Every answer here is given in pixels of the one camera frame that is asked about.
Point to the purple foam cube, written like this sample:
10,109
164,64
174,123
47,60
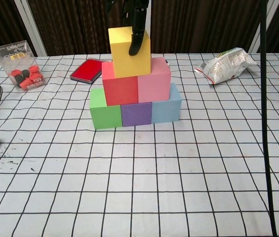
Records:
136,114

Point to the pink foam cube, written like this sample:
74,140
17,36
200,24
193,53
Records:
154,85

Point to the red ink pad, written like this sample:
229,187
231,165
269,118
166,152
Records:
88,70

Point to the white grid tablecloth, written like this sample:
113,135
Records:
154,185

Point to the green foam cube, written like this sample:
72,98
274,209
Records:
107,117

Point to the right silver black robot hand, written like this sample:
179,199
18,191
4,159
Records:
138,24

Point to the red foam cube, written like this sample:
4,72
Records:
120,90

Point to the white partition frame post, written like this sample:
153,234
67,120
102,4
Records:
149,24
30,27
255,42

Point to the yellow foam cube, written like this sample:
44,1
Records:
129,64

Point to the crumpled snack bag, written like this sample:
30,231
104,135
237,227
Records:
225,66

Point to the light blue foam cube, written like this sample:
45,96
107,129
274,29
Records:
166,111

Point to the clear box with red caps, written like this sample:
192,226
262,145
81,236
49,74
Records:
20,66

